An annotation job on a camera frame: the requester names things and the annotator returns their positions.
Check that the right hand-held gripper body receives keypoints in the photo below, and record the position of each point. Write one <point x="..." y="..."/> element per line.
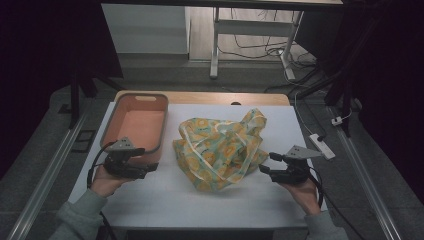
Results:
<point x="293" y="171"/>

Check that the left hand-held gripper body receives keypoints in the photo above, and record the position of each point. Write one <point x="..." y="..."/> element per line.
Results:
<point x="120" y="165"/>

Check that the orange plastic basket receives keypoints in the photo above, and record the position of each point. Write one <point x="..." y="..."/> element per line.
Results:
<point x="140" y="126"/>

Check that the yellow floral tote bag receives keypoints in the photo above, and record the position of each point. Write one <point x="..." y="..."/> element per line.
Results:
<point x="220" y="150"/>

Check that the person's left hand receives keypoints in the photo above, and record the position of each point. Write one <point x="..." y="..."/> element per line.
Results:
<point x="103" y="185"/>

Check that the person's right hand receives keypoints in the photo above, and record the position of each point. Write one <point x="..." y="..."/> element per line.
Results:
<point x="305" y="195"/>

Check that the white power strip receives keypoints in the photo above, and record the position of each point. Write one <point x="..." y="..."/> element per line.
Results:
<point x="321" y="146"/>

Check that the white table mat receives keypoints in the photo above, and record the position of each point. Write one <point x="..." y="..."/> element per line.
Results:
<point x="166" y="203"/>

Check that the small white adapter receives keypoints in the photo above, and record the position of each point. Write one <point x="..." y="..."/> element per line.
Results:
<point x="336" y="121"/>

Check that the black metal stand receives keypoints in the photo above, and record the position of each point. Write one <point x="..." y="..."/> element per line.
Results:
<point x="75" y="100"/>
<point x="346" y="100"/>

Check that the wooden table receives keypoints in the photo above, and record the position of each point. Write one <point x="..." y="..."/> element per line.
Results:
<point x="206" y="97"/>

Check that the white cabinet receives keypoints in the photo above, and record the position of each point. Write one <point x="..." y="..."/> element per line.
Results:
<point x="143" y="30"/>

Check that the white-legged desk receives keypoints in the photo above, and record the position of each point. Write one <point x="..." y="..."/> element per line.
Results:
<point x="214" y="50"/>

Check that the metal floor rail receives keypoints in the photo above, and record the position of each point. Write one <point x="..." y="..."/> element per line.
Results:
<point x="366" y="186"/>
<point x="46" y="176"/>

